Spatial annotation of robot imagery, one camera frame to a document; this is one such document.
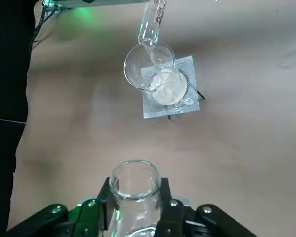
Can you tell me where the large clear glass beaker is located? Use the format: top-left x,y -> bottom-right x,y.
123,44 -> 188,106

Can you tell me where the black left base cable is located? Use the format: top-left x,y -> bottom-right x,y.
29,3 -> 74,51

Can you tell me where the clear glass graduated cylinder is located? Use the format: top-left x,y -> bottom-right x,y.
137,0 -> 169,48

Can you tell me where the clear glass conical flask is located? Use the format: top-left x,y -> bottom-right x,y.
108,159 -> 163,237

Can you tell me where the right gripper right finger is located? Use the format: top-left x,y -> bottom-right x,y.
155,177 -> 257,237

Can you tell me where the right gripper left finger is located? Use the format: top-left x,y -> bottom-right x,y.
6,177 -> 115,237

